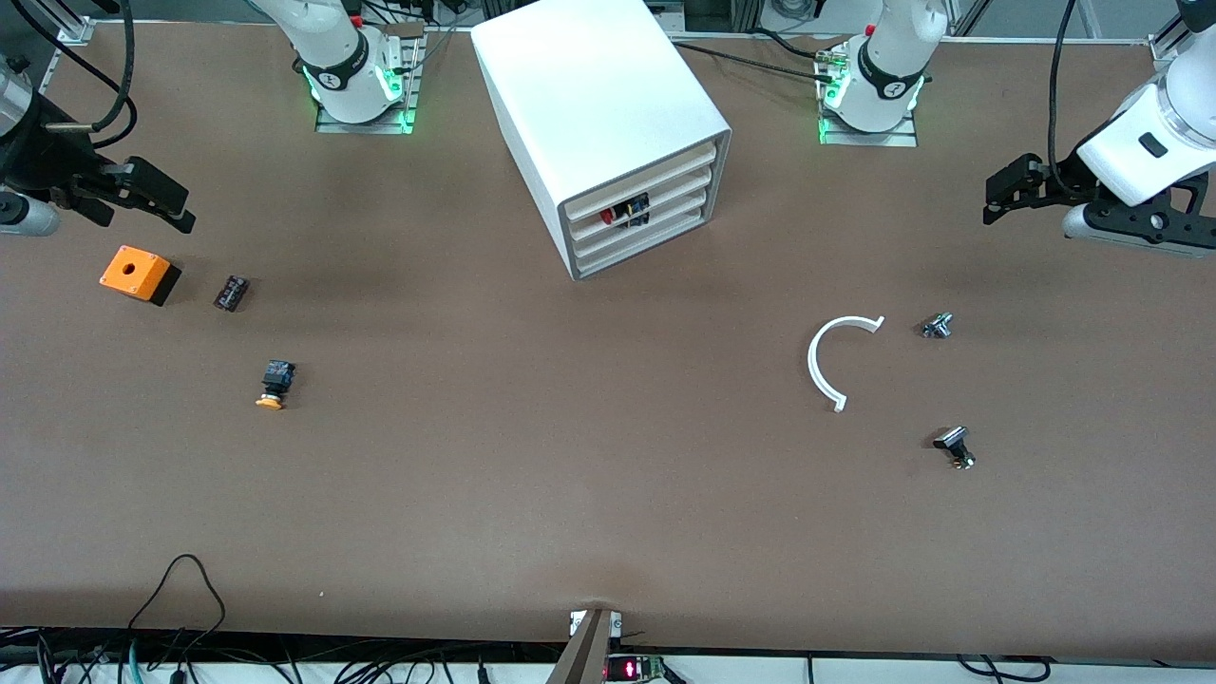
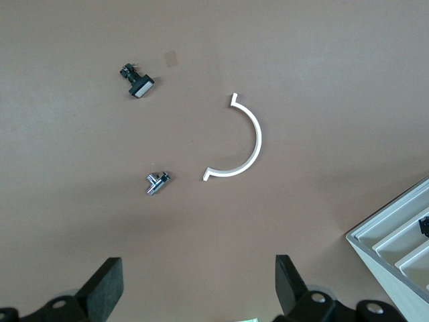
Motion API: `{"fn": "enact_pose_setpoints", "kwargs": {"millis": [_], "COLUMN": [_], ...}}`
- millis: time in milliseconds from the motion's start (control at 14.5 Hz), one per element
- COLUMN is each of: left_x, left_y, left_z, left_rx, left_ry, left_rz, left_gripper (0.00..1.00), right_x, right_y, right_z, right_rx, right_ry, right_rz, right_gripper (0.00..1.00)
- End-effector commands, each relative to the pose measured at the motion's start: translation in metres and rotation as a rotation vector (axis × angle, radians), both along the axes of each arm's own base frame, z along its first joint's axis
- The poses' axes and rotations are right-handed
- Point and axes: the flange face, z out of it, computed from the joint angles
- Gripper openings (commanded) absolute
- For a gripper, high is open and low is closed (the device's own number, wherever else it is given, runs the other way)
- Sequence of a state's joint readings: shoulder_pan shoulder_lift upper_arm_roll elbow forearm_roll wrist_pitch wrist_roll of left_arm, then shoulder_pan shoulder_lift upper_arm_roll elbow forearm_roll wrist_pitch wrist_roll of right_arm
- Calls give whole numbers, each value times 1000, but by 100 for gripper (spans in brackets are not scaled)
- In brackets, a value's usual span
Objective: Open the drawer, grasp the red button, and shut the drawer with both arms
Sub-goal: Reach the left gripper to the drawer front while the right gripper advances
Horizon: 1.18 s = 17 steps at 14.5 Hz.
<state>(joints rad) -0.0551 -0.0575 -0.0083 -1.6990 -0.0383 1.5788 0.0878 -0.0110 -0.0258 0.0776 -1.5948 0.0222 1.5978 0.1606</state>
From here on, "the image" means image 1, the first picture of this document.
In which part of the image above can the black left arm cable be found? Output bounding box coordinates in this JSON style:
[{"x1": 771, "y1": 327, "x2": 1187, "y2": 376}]
[{"x1": 1045, "y1": 0, "x2": 1084, "y2": 177}]

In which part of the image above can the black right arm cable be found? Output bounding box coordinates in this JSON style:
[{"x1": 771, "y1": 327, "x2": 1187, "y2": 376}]
[{"x1": 5, "y1": 0, "x2": 136, "y2": 148}]

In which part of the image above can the white curved plastic arc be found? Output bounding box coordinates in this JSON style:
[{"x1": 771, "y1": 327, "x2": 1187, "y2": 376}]
[{"x1": 807, "y1": 314, "x2": 886, "y2": 413}]

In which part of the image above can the orange button enclosure box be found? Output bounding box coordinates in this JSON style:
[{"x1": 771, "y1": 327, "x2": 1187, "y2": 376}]
[{"x1": 99, "y1": 245, "x2": 181, "y2": 307}]

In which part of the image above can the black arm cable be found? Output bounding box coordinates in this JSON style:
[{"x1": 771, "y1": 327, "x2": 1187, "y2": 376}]
[
  {"x1": 1045, "y1": 0, "x2": 1084, "y2": 177},
  {"x1": 5, "y1": 0, "x2": 136, "y2": 148}
]

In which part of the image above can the black table cable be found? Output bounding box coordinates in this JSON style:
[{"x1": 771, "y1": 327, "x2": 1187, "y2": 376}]
[{"x1": 670, "y1": 38, "x2": 842, "y2": 85}]

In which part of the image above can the black floor cable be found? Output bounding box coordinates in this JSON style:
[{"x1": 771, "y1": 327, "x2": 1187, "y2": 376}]
[{"x1": 955, "y1": 654, "x2": 1054, "y2": 683}]

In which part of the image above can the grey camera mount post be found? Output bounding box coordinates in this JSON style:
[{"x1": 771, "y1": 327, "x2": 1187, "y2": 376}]
[{"x1": 545, "y1": 608, "x2": 624, "y2": 684}]

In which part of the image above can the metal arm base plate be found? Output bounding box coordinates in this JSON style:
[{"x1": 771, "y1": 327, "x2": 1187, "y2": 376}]
[
  {"x1": 816, "y1": 43, "x2": 921, "y2": 148},
  {"x1": 314, "y1": 23, "x2": 425, "y2": 135}
]

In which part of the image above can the black cable loop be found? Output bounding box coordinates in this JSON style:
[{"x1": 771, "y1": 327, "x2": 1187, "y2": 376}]
[{"x1": 126, "y1": 553, "x2": 228, "y2": 658}]

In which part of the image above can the yellow push button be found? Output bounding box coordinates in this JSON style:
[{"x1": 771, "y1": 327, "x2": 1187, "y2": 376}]
[{"x1": 255, "y1": 359, "x2": 297, "y2": 411}]

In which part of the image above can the small red LED device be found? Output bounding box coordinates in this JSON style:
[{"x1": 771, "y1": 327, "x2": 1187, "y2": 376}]
[{"x1": 606, "y1": 655, "x2": 668, "y2": 683}]

